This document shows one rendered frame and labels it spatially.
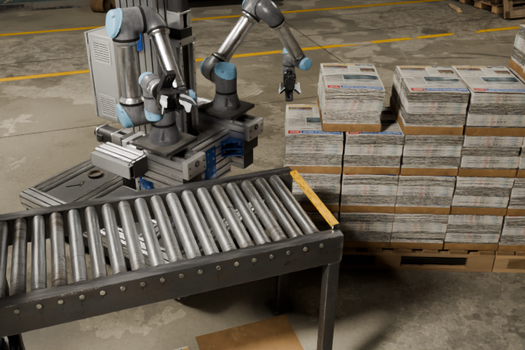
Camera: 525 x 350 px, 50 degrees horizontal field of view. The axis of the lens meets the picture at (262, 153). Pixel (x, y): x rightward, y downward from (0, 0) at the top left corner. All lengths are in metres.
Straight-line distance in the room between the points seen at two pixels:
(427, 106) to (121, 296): 1.65
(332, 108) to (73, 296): 1.48
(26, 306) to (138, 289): 0.35
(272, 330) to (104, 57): 1.59
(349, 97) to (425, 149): 0.48
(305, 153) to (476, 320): 1.19
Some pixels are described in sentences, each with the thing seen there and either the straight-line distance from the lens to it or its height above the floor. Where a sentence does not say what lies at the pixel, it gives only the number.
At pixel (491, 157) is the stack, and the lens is 3.04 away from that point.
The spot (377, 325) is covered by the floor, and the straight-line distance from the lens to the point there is 2.97.
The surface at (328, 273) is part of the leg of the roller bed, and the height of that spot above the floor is 0.64.
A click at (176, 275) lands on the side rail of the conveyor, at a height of 0.78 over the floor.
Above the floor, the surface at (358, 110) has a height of 0.95.
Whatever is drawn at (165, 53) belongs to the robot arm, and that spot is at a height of 1.29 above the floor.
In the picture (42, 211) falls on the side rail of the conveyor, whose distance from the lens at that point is 2.39.
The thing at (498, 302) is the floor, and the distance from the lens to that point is 3.27.
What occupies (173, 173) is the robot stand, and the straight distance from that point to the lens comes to 2.73.
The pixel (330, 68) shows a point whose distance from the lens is 2.99.
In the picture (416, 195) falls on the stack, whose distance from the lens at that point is 3.04.
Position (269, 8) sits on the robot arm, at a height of 1.32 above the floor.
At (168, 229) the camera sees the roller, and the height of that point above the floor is 0.80.
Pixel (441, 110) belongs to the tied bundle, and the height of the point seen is 0.96.
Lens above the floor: 2.04
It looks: 28 degrees down
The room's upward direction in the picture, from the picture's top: 1 degrees clockwise
